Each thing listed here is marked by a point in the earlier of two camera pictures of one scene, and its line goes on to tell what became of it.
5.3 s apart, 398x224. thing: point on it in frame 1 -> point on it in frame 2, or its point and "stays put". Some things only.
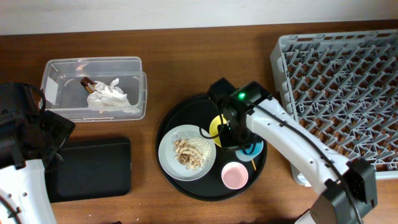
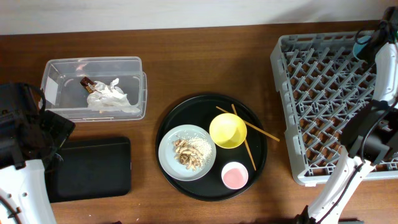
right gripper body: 236,137 -> 367,53
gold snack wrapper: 88,84 stays put
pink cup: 234,175 stays put
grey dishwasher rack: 342,87 stays put
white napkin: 109,98 stays put
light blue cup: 250,152 -> 357,47
